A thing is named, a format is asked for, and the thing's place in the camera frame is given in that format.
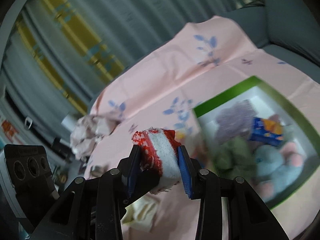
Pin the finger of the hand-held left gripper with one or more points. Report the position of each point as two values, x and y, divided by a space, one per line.
143 185

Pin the green knitted cloth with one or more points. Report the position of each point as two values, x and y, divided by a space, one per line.
235 155

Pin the red and white cloth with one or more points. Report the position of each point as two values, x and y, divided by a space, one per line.
162 155

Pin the blue elephant plush toy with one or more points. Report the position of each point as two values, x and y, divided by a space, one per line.
272 162

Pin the purple fleece towel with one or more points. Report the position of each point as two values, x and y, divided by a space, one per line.
232 120

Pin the green storage box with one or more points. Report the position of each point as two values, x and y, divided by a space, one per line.
260 93

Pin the blue tissue pack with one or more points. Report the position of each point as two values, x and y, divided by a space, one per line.
265 130

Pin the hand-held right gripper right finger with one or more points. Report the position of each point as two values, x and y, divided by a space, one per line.
185 177

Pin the crumpled beige cloth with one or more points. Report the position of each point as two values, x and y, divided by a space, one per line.
87 135

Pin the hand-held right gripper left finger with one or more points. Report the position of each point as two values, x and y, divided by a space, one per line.
131 180

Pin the grey sofa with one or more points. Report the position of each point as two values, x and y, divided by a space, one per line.
287 17

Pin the grey and yellow curtain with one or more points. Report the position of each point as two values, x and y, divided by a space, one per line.
125 12

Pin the pink floral bed sheet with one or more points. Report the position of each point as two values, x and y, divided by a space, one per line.
175 67

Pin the cream knitted cloth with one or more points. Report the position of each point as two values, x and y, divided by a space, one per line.
140 212

